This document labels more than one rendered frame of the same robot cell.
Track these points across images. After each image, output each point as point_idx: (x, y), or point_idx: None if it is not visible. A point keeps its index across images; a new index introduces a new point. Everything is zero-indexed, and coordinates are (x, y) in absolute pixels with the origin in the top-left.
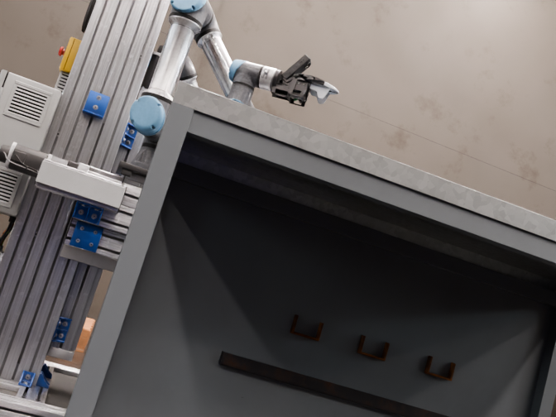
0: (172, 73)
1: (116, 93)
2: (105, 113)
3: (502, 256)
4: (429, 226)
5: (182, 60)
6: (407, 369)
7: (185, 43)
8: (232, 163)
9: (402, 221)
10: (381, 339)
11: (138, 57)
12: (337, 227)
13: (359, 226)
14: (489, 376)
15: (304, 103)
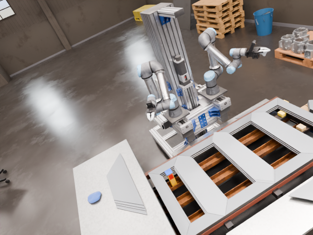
0: (150, 94)
1: (169, 81)
2: (171, 87)
3: (153, 222)
4: None
5: (150, 90)
6: (171, 224)
7: (147, 85)
8: (125, 153)
9: (139, 189)
10: (164, 211)
11: (166, 69)
12: None
13: None
14: None
15: (156, 117)
